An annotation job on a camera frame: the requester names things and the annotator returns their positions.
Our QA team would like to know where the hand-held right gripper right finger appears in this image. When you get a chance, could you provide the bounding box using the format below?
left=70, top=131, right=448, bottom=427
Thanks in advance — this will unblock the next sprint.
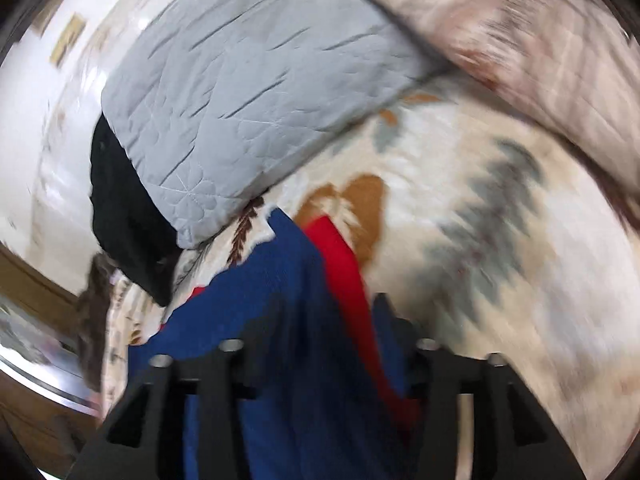
left=372, top=292, right=587, bottom=480

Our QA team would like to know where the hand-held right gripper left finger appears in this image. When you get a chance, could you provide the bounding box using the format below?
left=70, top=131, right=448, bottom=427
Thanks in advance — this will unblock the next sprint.
left=70, top=292, right=297, bottom=480

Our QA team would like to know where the red and blue knit sweater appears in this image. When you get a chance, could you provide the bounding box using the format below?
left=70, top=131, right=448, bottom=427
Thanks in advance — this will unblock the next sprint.
left=127, top=207, right=426, bottom=480

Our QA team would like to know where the leaf print fleece blanket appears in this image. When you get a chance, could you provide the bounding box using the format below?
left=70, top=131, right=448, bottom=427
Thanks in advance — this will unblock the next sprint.
left=100, top=87, right=640, bottom=480

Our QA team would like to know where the brown fuzzy blanket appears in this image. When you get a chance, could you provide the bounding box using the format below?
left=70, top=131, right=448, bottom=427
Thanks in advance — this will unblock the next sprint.
left=75, top=251, right=120, bottom=392

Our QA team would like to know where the black garment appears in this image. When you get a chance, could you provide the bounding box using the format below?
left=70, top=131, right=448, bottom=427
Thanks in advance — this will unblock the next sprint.
left=89, top=112, right=182, bottom=308

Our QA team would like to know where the grey quilted pillow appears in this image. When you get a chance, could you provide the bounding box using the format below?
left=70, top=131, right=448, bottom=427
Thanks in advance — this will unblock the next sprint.
left=100, top=0, right=451, bottom=251

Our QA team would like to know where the striped floral quilt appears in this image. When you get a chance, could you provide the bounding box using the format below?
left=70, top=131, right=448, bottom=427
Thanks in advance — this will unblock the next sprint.
left=347, top=0, right=640, bottom=233

